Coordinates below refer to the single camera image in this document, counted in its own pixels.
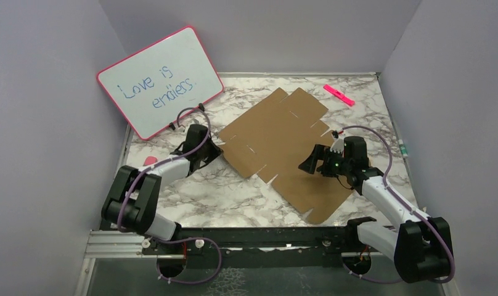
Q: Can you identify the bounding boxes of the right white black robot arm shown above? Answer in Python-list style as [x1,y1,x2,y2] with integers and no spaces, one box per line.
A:
[298,136,455,283]

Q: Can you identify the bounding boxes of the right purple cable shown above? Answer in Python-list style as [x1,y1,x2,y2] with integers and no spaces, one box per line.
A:
[331,125,457,285]

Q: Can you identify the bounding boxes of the pink framed whiteboard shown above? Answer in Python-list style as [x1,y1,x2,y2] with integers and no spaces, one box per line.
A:
[96,27,224,140]

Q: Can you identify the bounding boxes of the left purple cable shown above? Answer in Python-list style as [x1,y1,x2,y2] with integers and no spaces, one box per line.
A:
[116,107,224,286]

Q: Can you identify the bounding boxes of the pink highlighter marker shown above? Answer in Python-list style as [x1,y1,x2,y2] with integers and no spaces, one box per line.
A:
[323,84,355,107]

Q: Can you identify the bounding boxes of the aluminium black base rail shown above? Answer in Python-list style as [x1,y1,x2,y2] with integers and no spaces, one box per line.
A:
[72,226,461,296]

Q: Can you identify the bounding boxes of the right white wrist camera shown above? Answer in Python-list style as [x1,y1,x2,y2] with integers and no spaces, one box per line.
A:
[330,130,345,155]

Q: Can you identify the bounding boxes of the pink whiteboard eraser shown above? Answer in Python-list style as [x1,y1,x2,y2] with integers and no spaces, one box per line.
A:
[143,156,158,166]

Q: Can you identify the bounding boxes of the green capped marker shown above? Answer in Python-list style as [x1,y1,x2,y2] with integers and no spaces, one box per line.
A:
[398,139,408,159]

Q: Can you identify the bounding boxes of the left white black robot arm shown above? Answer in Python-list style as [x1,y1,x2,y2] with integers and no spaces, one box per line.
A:
[101,124,222,253]

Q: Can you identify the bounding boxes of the brown cardboard box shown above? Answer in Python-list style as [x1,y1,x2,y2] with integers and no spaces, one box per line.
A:
[218,88,352,224]

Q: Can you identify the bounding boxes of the purple cable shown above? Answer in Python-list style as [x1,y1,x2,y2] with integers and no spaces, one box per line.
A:
[116,107,224,286]
[331,125,457,285]

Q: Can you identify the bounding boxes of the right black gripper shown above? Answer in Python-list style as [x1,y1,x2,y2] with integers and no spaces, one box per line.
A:
[299,143,352,178]

